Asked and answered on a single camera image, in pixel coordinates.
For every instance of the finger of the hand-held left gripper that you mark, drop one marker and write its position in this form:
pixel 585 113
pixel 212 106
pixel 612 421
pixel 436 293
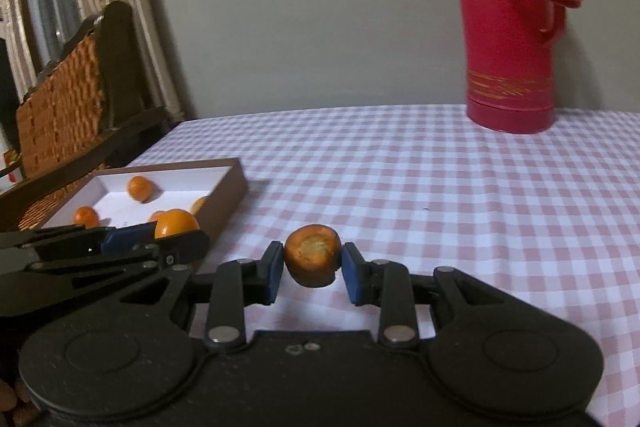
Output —
pixel 187 249
pixel 127 238

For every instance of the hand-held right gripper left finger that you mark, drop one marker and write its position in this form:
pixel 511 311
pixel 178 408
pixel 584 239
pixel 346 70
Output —
pixel 274 274

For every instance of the pink checkered tablecloth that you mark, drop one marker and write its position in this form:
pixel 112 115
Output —
pixel 450 187

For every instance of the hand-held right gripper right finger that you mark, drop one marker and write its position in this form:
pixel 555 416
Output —
pixel 352 277

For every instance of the carrot piece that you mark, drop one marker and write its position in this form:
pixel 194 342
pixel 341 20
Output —
pixel 312 267

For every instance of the wicker wooden chair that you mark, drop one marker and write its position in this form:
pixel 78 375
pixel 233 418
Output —
pixel 60 117

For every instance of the red thermos flask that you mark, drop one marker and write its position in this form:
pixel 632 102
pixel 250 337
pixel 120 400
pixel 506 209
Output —
pixel 505 32

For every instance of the brown cardboard box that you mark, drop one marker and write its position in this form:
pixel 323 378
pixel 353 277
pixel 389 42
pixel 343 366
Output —
pixel 180 184

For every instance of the orange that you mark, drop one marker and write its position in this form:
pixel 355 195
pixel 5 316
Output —
pixel 199 204
pixel 157 216
pixel 86 216
pixel 176 223
pixel 139 188

